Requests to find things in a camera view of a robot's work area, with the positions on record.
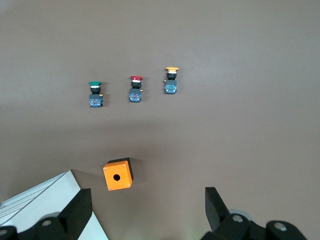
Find green mushroom push button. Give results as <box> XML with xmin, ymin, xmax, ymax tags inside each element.
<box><xmin>87</xmin><ymin>80</ymin><xmax>105</xmax><ymax>108</ymax></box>

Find white drawer cabinet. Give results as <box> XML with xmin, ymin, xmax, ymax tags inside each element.
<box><xmin>0</xmin><ymin>169</ymin><xmax>110</xmax><ymax>240</ymax></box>

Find orange button enclosure box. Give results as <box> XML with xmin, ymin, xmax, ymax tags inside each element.
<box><xmin>102</xmin><ymin>157</ymin><xmax>135</xmax><ymax>192</ymax></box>

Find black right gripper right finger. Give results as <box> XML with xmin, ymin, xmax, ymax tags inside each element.
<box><xmin>199</xmin><ymin>186</ymin><xmax>310</xmax><ymax>240</ymax></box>

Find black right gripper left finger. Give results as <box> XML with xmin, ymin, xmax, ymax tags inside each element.
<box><xmin>0</xmin><ymin>187</ymin><xmax>93</xmax><ymax>240</ymax></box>

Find yellow mushroom push button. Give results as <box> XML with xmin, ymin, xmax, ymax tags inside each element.
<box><xmin>163</xmin><ymin>66</ymin><xmax>180</xmax><ymax>95</ymax></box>

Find red mushroom push button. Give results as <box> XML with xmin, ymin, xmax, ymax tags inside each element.
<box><xmin>128</xmin><ymin>75</ymin><xmax>144</xmax><ymax>103</ymax></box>

